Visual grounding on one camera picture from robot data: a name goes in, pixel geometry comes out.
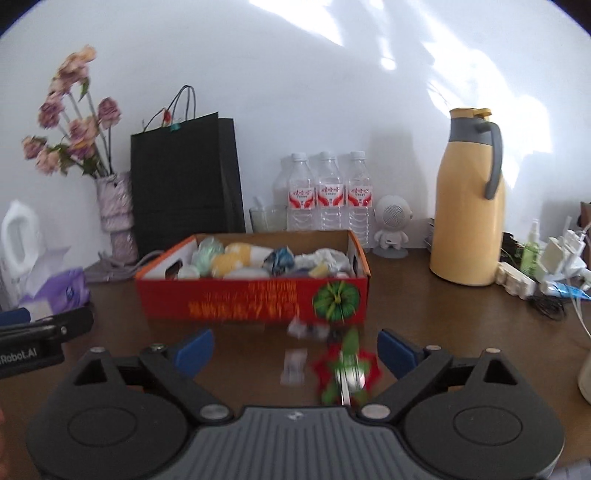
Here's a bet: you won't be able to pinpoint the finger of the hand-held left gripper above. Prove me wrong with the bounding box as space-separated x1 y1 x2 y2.
0 305 95 344

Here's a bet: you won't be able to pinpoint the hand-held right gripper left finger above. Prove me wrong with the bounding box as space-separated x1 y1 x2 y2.
71 329 234 423

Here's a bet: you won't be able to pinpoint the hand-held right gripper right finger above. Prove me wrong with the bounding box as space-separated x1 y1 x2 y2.
358 329 519 423

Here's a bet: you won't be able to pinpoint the red and green toy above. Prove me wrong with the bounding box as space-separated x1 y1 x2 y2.
313 329 384 407

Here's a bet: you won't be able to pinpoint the orange cardboard box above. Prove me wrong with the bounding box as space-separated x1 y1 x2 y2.
135 229 372 326

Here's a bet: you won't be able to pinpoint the purple tissue packet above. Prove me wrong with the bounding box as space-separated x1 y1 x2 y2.
18 268 90 319

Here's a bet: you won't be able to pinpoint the small clear packet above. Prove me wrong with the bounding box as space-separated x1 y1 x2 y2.
286 318 331 342
280 348 308 386

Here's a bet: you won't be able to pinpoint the light green soft toy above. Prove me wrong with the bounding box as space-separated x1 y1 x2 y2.
191 236 226 277

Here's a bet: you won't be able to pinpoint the white and yellow plush toy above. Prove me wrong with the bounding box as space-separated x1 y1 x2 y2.
212 242 275 278

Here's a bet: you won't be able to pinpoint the patterned lilac vase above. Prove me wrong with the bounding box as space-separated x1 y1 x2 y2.
95 172 139 264

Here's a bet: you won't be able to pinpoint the blue crumpled packet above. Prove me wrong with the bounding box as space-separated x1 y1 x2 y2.
263 247 296 277

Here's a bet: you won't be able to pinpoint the white astronaut speaker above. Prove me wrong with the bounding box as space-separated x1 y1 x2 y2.
372 195 414 258

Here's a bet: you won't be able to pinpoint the white power strip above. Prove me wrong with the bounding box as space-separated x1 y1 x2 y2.
496 262 539 300

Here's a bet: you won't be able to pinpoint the yellow thermos jug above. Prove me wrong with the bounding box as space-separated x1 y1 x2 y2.
429 107 507 287

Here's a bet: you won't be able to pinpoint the clear glass cup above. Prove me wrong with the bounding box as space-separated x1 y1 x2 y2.
249 205 288 234

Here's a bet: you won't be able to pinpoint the water bottle with red label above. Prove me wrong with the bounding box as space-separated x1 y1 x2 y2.
315 151 346 232
287 152 317 232
345 151 375 247

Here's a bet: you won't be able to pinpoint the black adapter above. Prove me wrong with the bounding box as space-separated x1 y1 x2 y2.
502 232 525 266

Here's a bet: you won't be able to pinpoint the black paper bag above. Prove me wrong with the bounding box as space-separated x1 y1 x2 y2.
130 84 246 259

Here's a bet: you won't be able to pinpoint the green spray bottle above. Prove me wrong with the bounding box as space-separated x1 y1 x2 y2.
521 219 542 280

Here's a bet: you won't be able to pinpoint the blue and white tube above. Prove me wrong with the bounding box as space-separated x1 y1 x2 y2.
540 281 591 301

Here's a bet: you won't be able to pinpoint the dried pink flowers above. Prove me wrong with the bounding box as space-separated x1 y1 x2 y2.
22 45 122 178

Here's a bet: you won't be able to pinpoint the white rounded object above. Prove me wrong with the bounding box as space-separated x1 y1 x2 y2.
577 348 591 404

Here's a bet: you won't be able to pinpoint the lilac cord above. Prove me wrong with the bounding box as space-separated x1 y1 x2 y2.
85 250 164 283

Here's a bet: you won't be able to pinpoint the black cable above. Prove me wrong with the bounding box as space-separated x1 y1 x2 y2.
526 295 568 321

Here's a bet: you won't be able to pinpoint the white cable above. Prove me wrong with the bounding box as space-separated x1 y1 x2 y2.
570 217 591 340

